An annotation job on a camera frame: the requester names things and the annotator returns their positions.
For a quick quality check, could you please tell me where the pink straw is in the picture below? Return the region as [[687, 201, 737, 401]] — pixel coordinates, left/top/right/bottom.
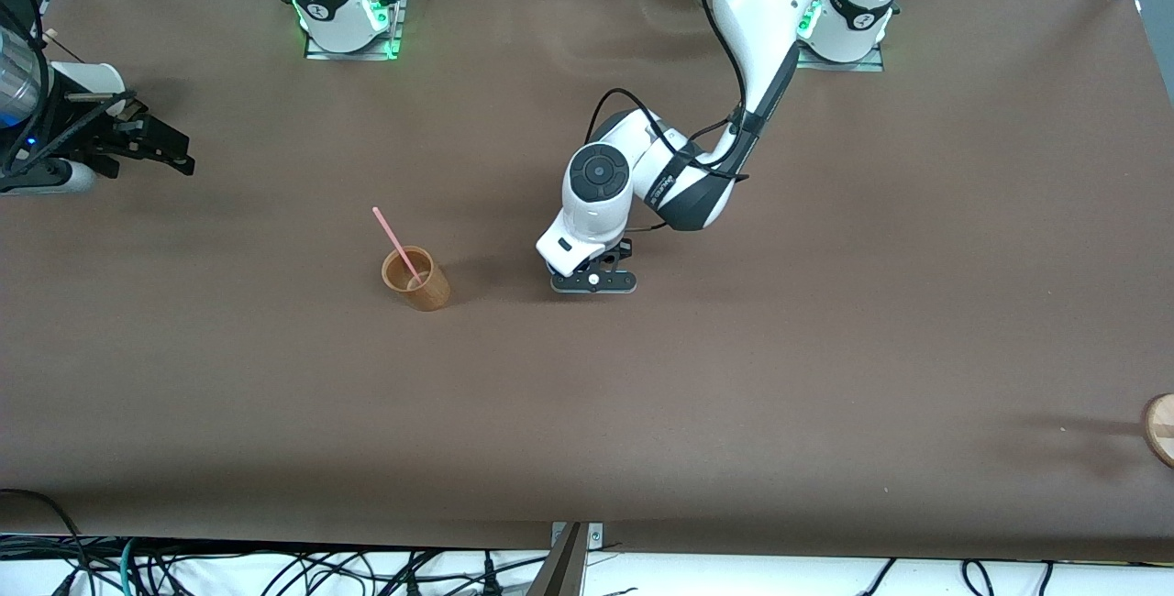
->
[[371, 206, 426, 289]]

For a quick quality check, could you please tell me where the black cup rack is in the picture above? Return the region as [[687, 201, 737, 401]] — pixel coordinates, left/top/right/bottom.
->
[[55, 35, 150, 120]]

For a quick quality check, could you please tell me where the white cup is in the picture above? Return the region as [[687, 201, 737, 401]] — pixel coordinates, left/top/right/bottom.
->
[[48, 61, 126, 117]]

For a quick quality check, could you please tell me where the bamboo wooden cup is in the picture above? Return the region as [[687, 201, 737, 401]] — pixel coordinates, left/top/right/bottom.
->
[[382, 246, 451, 312]]

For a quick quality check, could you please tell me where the round wooden disc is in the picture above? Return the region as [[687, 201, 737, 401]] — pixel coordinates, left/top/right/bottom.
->
[[1142, 392, 1174, 469]]

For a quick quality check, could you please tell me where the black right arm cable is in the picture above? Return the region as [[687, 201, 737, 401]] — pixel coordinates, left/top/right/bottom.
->
[[0, 0, 138, 167]]

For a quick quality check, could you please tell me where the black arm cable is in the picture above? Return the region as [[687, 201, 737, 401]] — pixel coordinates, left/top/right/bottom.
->
[[586, 0, 749, 232], [0, 0, 138, 167]]

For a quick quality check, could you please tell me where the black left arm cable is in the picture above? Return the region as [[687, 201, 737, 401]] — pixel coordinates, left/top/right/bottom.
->
[[586, 0, 749, 232]]

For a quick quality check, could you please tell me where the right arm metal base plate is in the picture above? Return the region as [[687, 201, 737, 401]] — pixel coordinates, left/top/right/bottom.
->
[[305, 0, 405, 61]]

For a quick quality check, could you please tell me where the silver metal bracket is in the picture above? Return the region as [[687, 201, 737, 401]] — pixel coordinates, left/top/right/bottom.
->
[[550, 523, 604, 549]]

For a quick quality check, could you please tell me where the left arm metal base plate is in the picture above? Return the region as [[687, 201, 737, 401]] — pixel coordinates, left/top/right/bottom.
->
[[796, 37, 887, 72]]

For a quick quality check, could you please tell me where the teal floor cable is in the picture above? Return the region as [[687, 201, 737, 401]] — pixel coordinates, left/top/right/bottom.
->
[[116, 536, 140, 596]]

